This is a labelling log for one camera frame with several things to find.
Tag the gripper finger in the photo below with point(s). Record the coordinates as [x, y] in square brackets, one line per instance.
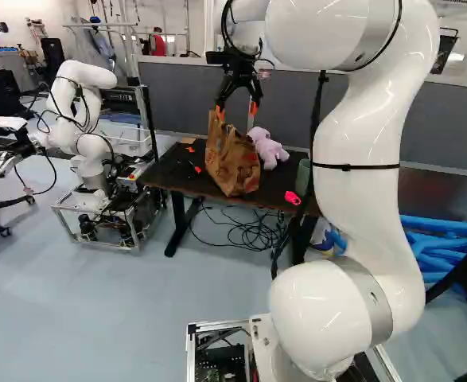
[254, 99]
[222, 99]

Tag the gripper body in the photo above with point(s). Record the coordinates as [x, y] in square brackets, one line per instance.
[239, 67]

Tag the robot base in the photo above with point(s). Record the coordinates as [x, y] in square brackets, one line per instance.
[221, 350]

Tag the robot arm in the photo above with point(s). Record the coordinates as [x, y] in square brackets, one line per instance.
[360, 167]

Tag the brown paper bag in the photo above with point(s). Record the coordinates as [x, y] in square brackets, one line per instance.
[233, 159]

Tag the pink plush toy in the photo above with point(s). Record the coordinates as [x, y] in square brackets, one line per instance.
[267, 146]

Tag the person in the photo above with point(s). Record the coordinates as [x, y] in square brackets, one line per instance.
[158, 41]

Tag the black table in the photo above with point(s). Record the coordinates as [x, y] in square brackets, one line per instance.
[233, 187]

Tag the green cup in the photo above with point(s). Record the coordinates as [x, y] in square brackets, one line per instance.
[304, 175]

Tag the pink small toy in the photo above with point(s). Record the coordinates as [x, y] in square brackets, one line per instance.
[293, 196]

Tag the white robot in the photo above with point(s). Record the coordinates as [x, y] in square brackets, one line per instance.
[82, 119]

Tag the blue foam tubes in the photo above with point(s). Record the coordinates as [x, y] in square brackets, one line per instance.
[444, 242]

